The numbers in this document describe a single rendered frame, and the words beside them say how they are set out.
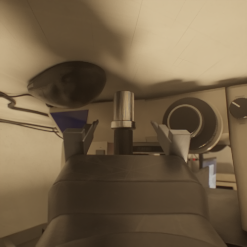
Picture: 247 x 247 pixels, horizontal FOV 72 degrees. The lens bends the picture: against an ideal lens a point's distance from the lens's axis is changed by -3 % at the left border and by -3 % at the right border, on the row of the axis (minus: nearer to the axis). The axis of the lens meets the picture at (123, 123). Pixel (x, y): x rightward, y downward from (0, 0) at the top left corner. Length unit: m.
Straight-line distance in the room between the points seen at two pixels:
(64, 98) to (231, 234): 0.23
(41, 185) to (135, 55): 0.69
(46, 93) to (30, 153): 0.56
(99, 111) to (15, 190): 0.52
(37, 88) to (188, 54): 0.16
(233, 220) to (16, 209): 0.66
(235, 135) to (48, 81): 0.22
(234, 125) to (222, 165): 2.72
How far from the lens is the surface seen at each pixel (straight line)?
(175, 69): 0.20
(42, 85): 0.21
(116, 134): 0.21
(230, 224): 0.27
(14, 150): 0.72
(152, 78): 0.22
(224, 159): 2.95
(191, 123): 0.20
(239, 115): 0.23
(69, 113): 0.33
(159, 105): 0.27
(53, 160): 0.80
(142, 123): 0.27
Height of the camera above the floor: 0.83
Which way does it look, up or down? 9 degrees down
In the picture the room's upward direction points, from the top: 179 degrees counter-clockwise
